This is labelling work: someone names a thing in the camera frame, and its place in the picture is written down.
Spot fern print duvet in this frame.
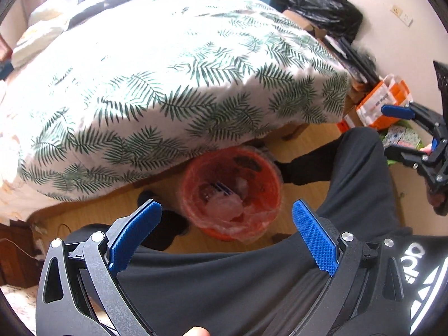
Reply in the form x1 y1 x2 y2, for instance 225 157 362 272
1 0 351 225

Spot black garbage bag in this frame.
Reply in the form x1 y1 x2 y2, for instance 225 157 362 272
289 0 363 43

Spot clear plastic bag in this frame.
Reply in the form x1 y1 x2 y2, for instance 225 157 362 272
205 192 244 221

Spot cardboard boxes stack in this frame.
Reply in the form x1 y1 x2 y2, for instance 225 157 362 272
281 8 381 113

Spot person's black trousers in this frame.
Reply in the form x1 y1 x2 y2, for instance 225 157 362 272
64 126 448 336

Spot dark grey patterned pillow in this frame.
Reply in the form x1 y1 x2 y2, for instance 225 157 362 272
67 0 132 30

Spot person's left hand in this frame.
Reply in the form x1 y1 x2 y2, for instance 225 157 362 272
184 326 210 336

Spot blue white medicine box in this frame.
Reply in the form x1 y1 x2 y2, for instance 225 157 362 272
199 182 234 201

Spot orange white paper bag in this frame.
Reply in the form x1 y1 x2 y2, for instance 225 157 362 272
337 74 412 133

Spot person's right hand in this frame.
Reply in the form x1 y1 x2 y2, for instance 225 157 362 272
424 180 447 215

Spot red trash bin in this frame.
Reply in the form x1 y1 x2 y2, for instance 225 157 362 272
178 146 283 242

